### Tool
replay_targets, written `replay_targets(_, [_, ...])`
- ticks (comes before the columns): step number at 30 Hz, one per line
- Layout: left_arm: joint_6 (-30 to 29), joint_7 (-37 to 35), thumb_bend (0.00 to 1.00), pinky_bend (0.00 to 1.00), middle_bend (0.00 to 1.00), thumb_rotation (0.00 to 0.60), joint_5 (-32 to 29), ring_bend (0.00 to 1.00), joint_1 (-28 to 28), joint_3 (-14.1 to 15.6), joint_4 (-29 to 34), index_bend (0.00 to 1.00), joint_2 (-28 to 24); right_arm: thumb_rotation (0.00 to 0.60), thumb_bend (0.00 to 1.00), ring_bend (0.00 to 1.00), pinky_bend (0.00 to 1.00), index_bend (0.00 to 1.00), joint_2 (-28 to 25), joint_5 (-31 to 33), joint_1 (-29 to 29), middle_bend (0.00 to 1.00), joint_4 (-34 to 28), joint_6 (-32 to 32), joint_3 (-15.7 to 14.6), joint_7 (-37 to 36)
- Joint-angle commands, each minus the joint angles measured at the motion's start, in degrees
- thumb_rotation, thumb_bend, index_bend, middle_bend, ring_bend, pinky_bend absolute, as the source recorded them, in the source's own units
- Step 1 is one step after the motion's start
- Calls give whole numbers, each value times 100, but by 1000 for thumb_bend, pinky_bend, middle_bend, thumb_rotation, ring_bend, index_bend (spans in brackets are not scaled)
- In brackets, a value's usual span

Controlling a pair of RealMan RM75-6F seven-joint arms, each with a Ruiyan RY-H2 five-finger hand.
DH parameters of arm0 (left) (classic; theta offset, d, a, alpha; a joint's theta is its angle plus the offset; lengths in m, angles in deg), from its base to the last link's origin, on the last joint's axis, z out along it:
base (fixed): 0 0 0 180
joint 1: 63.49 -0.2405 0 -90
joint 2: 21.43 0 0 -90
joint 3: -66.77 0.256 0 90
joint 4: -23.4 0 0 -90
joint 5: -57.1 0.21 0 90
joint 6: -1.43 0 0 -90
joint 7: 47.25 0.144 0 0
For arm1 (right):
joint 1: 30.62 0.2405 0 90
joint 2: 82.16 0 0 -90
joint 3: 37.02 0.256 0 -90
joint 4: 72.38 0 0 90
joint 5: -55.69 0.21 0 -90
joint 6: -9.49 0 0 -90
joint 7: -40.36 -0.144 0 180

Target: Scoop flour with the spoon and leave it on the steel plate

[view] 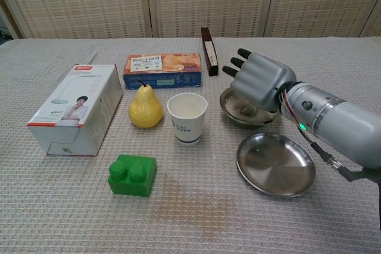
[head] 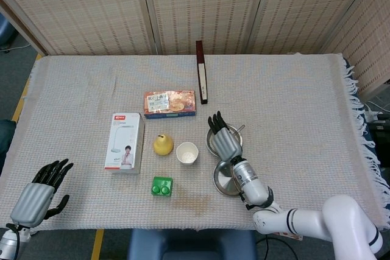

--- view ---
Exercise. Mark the white paper cup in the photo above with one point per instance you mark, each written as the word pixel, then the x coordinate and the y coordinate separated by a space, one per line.
pixel 187 126

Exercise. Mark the empty steel plate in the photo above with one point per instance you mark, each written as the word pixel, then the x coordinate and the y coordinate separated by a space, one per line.
pixel 276 167

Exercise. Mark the green toy building block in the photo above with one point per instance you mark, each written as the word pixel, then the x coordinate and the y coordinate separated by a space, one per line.
pixel 131 179

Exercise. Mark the dark red narrow box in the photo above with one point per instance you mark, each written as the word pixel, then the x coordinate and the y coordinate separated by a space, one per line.
pixel 209 51

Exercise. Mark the yellow pear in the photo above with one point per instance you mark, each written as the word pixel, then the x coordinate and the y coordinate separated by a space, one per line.
pixel 146 108

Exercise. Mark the black and silver right hand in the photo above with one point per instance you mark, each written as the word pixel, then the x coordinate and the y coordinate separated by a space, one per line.
pixel 262 78

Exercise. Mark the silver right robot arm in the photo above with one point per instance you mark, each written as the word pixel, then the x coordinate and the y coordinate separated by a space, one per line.
pixel 348 126

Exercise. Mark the steel bowl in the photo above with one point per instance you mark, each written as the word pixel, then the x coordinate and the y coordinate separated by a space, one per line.
pixel 247 124

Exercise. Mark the orange and blue cookie box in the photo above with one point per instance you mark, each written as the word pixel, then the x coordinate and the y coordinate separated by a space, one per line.
pixel 160 66

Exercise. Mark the beige woven tablecloth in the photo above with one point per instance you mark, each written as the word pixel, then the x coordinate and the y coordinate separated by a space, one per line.
pixel 208 221

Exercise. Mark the white desk lamp box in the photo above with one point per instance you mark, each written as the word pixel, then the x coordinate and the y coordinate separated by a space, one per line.
pixel 74 102

